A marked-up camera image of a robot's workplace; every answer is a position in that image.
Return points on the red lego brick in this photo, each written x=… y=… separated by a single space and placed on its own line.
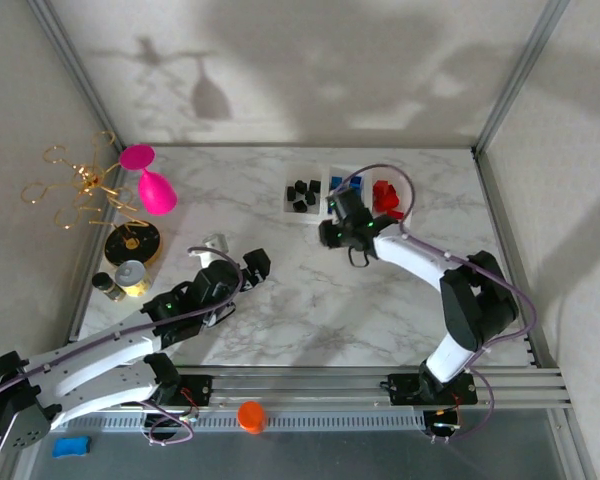
x=396 y=214
x=385 y=203
x=380 y=188
x=392 y=194

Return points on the black lego brick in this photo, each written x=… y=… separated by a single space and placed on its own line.
x=310 y=199
x=315 y=186
x=298 y=206
x=291 y=192
x=301 y=185

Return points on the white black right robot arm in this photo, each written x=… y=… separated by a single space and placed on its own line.
x=480 y=300

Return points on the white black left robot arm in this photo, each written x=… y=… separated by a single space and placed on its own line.
x=105 y=352

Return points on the tin can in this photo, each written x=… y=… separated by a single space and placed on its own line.
x=132 y=277

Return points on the small black bottle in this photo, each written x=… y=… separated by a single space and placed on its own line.
x=105 y=285

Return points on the pink wine glass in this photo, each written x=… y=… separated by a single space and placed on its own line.
x=155 y=195

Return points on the orange plastic cylinder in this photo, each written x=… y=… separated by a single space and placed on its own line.
x=251 y=417

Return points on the blue bone-shaped sponge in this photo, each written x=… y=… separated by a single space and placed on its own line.
x=70 y=446

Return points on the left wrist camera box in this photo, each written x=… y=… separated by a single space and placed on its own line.
x=215 y=245

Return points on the aluminium mounting rail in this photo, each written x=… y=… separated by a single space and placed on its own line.
x=305 y=385

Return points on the aluminium frame side bar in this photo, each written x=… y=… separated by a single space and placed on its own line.
x=511 y=250

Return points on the aluminium frame post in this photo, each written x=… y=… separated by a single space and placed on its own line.
x=81 y=75
x=518 y=75
x=575 y=445

